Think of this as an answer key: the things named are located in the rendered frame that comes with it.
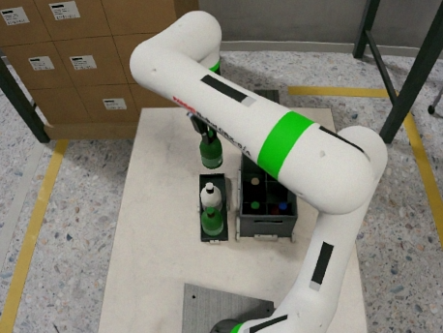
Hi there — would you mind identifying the white bottle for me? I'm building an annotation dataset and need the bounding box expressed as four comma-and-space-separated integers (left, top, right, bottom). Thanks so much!
200, 183, 222, 211

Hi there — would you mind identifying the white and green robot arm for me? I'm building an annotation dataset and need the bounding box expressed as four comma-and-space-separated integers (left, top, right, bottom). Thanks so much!
130, 11, 387, 333

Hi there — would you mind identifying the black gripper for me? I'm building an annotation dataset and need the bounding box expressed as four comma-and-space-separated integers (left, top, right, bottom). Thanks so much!
187, 112, 218, 145

